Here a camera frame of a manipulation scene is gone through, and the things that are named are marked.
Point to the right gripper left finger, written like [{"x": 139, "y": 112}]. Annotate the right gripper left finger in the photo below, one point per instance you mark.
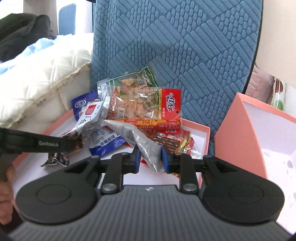
[{"x": 116, "y": 167}]

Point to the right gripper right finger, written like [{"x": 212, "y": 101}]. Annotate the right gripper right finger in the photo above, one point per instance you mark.
[{"x": 183, "y": 165}]

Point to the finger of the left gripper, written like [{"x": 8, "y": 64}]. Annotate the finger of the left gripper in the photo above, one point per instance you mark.
[{"x": 17, "y": 142}]

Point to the dark spicy strips clear packet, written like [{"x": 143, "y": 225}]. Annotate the dark spicy strips clear packet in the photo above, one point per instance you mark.
[{"x": 173, "y": 141}]

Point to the blue white snack packet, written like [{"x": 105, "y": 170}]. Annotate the blue white snack packet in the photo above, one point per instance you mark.
[{"x": 102, "y": 140}]

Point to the dark red sachet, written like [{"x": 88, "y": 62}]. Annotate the dark red sachet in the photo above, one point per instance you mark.
[{"x": 143, "y": 143}]

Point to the red sausage stick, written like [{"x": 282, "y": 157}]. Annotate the red sausage stick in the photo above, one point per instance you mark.
[{"x": 154, "y": 124}]

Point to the red clear tofu snack packet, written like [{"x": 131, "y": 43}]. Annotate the red clear tofu snack packet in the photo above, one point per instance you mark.
[{"x": 148, "y": 103}]

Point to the green clear pickle snack packet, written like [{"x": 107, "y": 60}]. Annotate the green clear pickle snack packet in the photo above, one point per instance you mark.
[{"x": 142, "y": 79}]

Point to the white beef snack packet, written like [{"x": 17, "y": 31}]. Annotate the white beef snack packet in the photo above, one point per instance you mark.
[{"x": 79, "y": 134}]

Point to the person's left hand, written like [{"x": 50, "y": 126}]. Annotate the person's left hand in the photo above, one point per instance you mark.
[{"x": 6, "y": 206}]

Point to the cream quilted bed cover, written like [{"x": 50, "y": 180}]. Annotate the cream quilted bed cover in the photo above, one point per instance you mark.
[{"x": 39, "y": 89}]

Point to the pink shoebox base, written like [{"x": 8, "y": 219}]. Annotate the pink shoebox base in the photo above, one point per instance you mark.
[{"x": 261, "y": 139}]

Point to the light blue sheet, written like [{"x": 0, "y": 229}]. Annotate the light blue sheet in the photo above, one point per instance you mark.
[{"x": 41, "y": 44}]

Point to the pink quilted bundle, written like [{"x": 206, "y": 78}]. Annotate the pink quilted bundle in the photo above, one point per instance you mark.
[{"x": 260, "y": 84}]

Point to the black clothing pile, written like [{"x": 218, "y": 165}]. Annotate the black clothing pile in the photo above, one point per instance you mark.
[{"x": 21, "y": 30}]

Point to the blue quilted chair cover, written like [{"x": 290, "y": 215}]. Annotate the blue quilted chair cover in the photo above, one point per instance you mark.
[{"x": 207, "y": 49}]

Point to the blue padded chair back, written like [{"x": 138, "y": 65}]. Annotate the blue padded chair back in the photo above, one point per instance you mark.
[{"x": 67, "y": 17}]

